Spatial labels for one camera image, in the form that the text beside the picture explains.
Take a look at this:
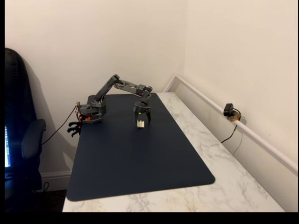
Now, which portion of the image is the black webcam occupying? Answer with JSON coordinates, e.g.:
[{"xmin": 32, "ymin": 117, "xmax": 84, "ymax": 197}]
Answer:
[{"xmin": 223, "ymin": 103, "xmax": 234, "ymax": 117}]

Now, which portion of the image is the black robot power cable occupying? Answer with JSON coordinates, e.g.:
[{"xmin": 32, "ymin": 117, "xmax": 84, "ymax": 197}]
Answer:
[{"xmin": 41, "ymin": 105, "xmax": 78, "ymax": 145}]

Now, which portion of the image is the tan webcam mount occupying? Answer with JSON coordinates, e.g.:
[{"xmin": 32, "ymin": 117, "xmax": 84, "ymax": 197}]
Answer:
[{"xmin": 228, "ymin": 112, "xmax": 242, "ymax": 122}]

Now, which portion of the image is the laptop screen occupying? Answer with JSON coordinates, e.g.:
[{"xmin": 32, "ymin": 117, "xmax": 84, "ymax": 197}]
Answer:
[{"xmin": 4, "ymin": 125, "xmax": 12, "ymax": 168}]

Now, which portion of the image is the dark blue desk mat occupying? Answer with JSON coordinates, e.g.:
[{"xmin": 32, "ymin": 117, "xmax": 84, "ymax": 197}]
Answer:
[{"xmin": 66, "ymin": 92, "xmax": 216, "ymax": 202}]

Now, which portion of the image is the black office chair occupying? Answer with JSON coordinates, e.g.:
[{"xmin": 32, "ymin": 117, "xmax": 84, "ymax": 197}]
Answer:
[{"xmin": 4, "ymin": 47, "xmax": 47, "ymax": 212}]

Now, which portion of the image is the black cable on floor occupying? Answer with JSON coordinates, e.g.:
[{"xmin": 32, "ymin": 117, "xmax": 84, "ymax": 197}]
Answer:
[{"xmin": 32, "ymin": 181, "xmax": 50, "ymax": 194}]

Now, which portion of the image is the white baseboard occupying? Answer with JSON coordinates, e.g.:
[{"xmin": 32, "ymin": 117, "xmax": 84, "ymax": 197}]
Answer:
[{"xmin": 40, "ymin": 170, "xmax": 72, "ymax": 192}]

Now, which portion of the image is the black table clamp orange pad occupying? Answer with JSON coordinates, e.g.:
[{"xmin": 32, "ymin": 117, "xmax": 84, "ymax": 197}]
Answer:
[
  {"xmin": 67, "ymin": 127, "xmax": 82, "ymax": 139},
  {"xmin": 67, "ymin": 115, "xmax": 83, "ymax": 130}
]

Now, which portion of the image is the black webcam cable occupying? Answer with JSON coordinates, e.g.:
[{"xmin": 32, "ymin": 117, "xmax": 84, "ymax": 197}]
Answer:
[{"xmin": 220, "ymin": 124, "xmax": 238, "ymax": 144}]

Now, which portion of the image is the white ledge rail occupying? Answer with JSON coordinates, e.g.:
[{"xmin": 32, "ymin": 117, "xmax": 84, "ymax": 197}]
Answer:
[{"xmin": 162, "ymin": 74, "xmax": 299, "ymax": 174}]

